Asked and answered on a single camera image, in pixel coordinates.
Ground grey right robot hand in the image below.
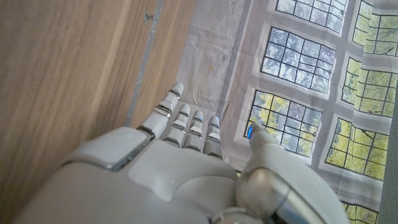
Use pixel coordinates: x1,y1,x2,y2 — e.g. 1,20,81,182
12,82,351,224

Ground grey tape outline on table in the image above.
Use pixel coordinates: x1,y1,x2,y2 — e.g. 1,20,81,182
124,0,165,127

